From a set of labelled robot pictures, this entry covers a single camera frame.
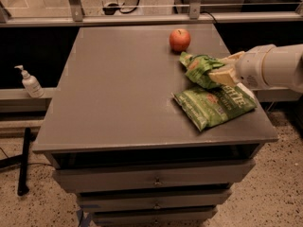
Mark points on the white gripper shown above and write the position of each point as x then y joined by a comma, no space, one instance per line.
251,69

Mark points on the grey drawer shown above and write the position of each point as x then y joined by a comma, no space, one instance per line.
145,177
156,199
106,219

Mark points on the green rice chip bag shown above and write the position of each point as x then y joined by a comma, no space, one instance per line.
198,67

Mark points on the middle grey drawer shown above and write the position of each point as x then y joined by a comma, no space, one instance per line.
156,199

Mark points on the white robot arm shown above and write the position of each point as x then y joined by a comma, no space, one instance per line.
263,67

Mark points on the grey drawer cabinet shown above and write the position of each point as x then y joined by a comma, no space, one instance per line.
114,107

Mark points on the bottom grey drawer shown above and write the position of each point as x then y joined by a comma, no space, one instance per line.
106,219

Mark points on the black stand leg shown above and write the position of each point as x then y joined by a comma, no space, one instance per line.
22,161

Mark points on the red apple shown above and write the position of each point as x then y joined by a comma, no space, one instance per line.
179,40

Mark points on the black floor fixture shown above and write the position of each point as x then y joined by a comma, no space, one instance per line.
111,8

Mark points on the green Kettle chip bag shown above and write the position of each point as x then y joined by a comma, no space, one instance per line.
213,107

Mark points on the metal railing frame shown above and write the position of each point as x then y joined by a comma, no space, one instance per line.
22,13

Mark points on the top grey drawer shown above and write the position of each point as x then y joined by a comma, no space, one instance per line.
145,177

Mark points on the white pump dispenser bottle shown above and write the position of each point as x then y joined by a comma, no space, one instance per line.
31,84

